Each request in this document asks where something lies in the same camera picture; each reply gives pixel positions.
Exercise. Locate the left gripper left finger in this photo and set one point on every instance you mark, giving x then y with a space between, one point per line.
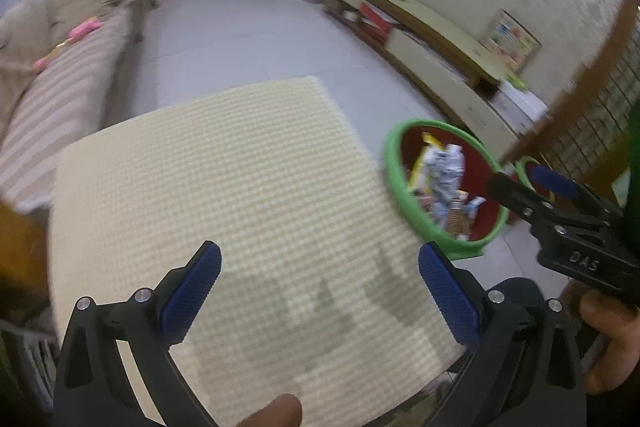
92 387

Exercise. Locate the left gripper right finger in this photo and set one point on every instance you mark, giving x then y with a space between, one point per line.
522 366

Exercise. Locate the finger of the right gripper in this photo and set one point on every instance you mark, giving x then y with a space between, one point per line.
555 183
519 199

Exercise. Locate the small red trash bin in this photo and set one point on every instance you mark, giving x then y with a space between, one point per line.
524 172

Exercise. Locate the green rimmed red trash bin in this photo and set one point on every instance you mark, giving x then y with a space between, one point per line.
401 150

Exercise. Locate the trash inside bin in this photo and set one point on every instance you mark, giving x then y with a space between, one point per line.
435 179

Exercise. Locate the person's right hand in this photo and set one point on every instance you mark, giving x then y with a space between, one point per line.
620 325

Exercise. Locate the person's left hand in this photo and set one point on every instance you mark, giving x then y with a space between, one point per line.
284 411

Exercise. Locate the wooden lattice door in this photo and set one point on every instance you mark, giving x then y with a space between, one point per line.
585 132

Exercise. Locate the white box beside cabinet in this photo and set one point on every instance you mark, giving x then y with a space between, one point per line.
521 110

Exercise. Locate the chinese checkers board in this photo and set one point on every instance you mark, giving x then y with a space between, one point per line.
510 41

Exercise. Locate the cream wooden TV cabinet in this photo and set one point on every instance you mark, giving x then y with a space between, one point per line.
442 60

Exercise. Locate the checkered beige table mat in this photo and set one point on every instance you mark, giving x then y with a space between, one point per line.
319 294

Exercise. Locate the red folder in cabinet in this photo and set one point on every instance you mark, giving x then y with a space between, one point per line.
376 19

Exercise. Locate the striped beige sofa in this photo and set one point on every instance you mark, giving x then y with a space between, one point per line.
44 112

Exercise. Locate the pink toy on sofa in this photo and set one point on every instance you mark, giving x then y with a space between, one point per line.
74 35

